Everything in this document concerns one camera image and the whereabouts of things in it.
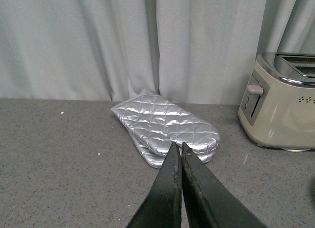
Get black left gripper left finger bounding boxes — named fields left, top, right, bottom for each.
left=127, top=142, right=182, bottom=228

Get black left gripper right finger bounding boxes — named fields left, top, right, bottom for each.
left=182, top=143, right=266, bottom=228

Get cream two-slot toaster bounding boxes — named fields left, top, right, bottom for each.
left=238, top=52, right=315, bottom=152

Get lower silver quilted oven mitt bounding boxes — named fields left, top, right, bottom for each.
left=129, top=133, right=216, bottom=169

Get silver quilted oven mitt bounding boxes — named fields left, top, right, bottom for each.
left=129, top=133, right=216, bottom=169
left=111, top=91, right=220, bottom=156

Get upper silver quilted oven mitt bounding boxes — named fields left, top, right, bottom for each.
left=111, top=91, right=220, bottom=156

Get grey curtain backdrop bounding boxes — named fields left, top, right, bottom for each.
left=0, top=0, right=315, bottom=104

